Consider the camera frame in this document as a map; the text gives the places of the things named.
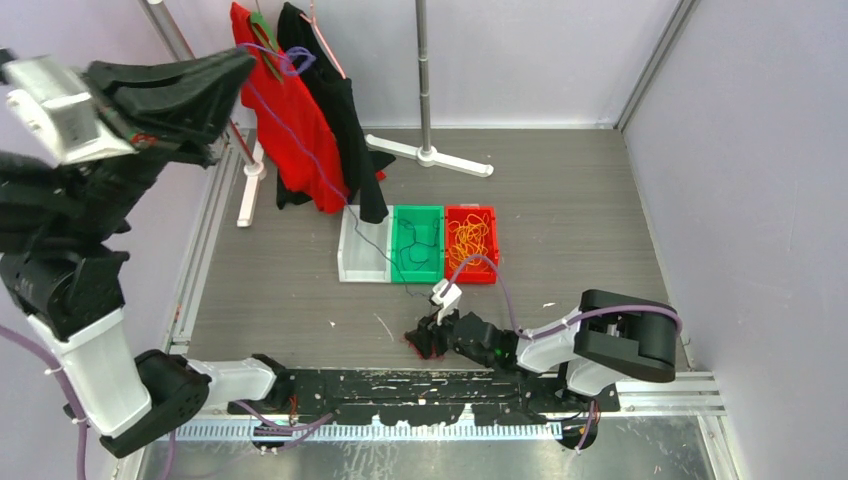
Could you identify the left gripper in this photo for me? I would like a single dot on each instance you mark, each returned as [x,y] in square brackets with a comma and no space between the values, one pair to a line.
[172,109]

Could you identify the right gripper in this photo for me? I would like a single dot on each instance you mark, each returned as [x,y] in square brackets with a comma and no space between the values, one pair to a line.
[427,329]

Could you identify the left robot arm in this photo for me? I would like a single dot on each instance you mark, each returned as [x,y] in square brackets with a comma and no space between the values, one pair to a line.
[56,266]

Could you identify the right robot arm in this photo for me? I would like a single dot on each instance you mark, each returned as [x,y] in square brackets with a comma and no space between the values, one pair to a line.
[606,338]

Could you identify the white plastic bin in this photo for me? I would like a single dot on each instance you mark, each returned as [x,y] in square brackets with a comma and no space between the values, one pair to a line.
[364,249]

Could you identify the green plastic bin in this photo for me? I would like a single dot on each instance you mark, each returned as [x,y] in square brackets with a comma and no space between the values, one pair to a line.
[418,244]

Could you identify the green clothes hanger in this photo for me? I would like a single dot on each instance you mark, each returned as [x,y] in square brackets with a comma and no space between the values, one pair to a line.
[270,47]

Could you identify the red plastic bin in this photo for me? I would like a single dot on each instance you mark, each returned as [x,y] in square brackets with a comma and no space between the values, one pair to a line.
[471,230]

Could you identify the red t-shirt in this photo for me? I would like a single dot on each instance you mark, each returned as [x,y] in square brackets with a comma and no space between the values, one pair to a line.
[291,127]

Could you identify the black t-shirt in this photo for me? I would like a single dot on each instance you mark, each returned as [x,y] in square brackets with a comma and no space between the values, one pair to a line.
[333,94]

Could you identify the pink clothes hanger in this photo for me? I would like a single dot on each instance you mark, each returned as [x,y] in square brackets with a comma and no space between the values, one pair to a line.
[312,21]

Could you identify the garment rack centre pole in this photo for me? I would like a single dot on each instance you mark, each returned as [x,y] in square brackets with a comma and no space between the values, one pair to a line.
[426,155]

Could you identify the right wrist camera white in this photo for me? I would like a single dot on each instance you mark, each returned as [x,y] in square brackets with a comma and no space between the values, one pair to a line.
[445,297]

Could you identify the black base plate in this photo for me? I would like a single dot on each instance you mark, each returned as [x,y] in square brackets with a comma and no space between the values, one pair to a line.
[419,397]

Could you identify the aluminium rail frame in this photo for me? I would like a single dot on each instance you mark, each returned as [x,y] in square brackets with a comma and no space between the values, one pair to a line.
[694,394]

